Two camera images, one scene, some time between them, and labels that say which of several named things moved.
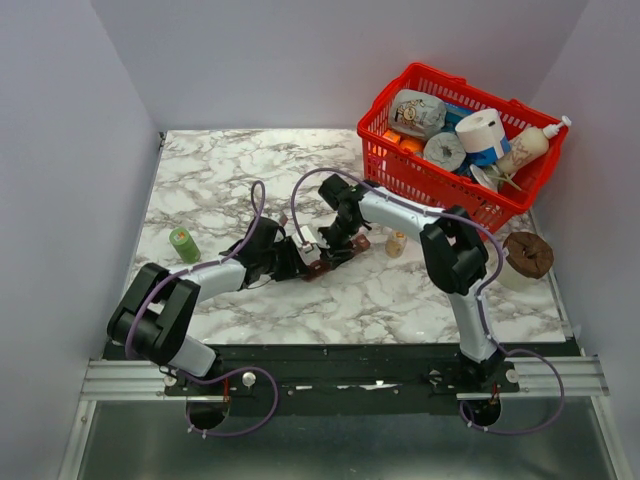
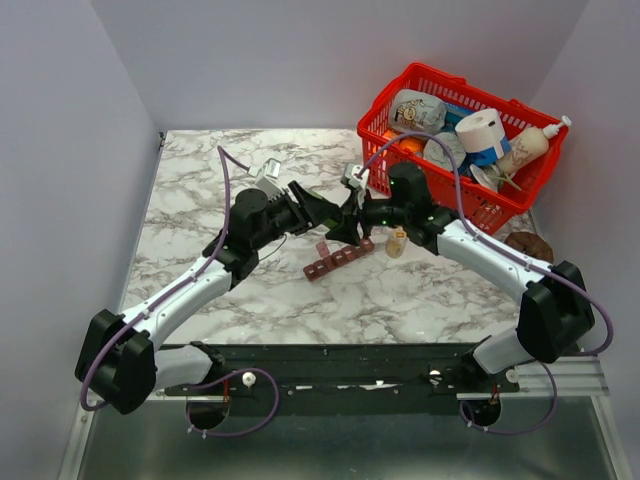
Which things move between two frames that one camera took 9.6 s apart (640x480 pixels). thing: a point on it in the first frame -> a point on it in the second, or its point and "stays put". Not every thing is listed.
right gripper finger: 334,257 -> 352,209
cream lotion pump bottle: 528,146 stays put
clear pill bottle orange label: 395,246 stays put
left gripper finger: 315,269 -> 314,202
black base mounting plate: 337,378 stays put
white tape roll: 481,130 stays put
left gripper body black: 285,260 -> 284,217
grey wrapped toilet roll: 445,149 stays put
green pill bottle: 185,245 -> 330,222
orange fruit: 413,144 stays put
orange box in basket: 391,135 stays put
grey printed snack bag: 416,113 stays put
